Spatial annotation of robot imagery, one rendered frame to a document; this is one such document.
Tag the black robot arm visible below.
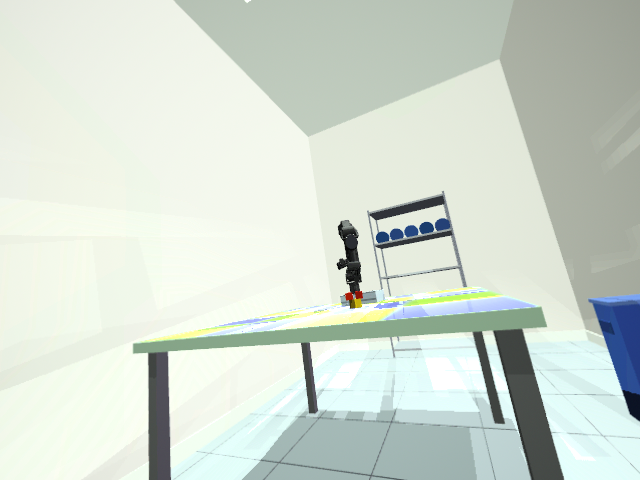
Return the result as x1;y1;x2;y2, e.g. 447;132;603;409
336;220;362;294

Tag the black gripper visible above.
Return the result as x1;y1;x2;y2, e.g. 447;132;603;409
346;251;361;285

